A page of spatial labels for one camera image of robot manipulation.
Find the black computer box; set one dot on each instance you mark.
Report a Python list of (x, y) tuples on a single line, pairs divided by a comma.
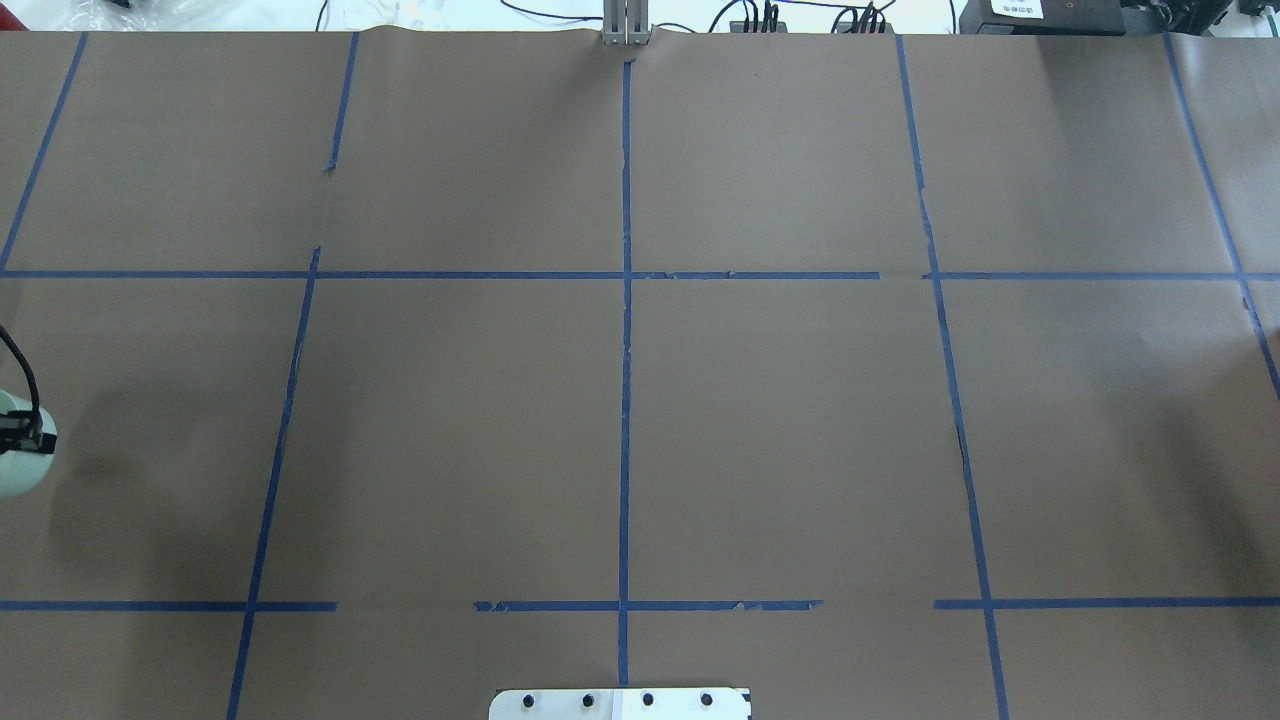
[(1057, 18)]

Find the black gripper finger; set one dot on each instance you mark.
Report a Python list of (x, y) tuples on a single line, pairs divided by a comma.
[(24, 431)]

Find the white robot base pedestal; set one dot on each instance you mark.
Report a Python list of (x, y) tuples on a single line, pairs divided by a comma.
[(623, 703)]

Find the aluminium frame post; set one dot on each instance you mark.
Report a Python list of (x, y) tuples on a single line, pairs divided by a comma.
[(626, 23)]

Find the mint green bowl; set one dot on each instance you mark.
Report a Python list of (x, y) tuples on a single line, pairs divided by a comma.
[(25, 463)]

